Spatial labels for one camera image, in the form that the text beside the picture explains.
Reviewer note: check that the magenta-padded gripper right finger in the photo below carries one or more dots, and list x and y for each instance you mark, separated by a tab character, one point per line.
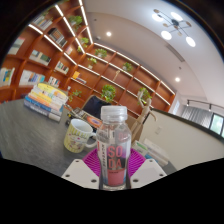
148	171

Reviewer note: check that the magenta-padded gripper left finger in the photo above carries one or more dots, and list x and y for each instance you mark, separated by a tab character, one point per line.
79	172

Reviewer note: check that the clear plastic drink bottle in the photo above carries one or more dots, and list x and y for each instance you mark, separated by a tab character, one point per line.
113	151

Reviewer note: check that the small green white box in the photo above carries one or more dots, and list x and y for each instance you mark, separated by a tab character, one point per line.
140	146

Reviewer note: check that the yellow striped ceramic mug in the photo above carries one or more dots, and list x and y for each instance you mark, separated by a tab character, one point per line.
76	136

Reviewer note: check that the dark book with orange cover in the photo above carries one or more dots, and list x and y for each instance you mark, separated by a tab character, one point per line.
88	118

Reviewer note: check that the wooden artist mannequin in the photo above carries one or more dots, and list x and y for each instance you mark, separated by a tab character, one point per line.
142	115

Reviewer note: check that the grey curtain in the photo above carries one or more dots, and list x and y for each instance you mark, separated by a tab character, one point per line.
196	116

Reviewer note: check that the stack of colourful books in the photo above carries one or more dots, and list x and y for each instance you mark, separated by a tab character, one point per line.
45	101

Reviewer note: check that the window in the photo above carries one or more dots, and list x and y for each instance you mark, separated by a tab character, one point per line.
217	124

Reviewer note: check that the recessed ceiling spotlight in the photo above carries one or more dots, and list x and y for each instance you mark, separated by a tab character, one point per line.
108	33
177	79

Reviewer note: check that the wooden shelf unit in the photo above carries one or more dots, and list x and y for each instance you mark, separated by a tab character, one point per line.
83	63

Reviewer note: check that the branched ceiling lamp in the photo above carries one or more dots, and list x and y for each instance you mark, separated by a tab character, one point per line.
175	23

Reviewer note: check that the white wall switch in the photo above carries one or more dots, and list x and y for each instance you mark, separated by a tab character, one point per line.
158	130

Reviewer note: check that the black track light rail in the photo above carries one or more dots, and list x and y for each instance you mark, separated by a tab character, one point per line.
203	102

